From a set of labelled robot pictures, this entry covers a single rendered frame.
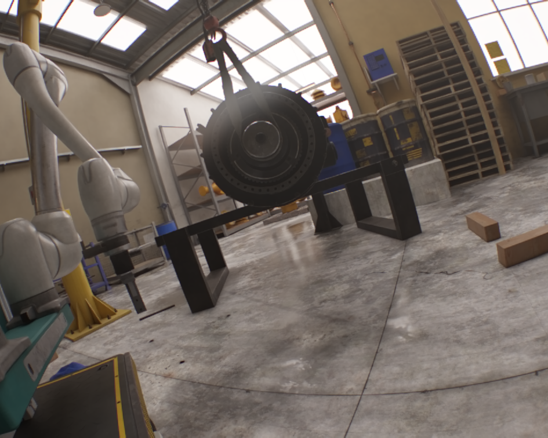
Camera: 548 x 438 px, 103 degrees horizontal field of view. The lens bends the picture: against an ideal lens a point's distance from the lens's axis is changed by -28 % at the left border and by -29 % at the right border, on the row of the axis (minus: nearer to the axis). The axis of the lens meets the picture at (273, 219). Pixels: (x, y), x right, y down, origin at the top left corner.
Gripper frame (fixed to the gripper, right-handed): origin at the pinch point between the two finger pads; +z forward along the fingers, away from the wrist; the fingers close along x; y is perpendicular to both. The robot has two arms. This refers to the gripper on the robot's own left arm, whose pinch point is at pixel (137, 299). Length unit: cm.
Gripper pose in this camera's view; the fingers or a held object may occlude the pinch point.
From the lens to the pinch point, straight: 82.4
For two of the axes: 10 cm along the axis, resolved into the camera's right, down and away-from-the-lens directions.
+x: -4.9, 1.0, 8.7
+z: 3.2, 9.4, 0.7
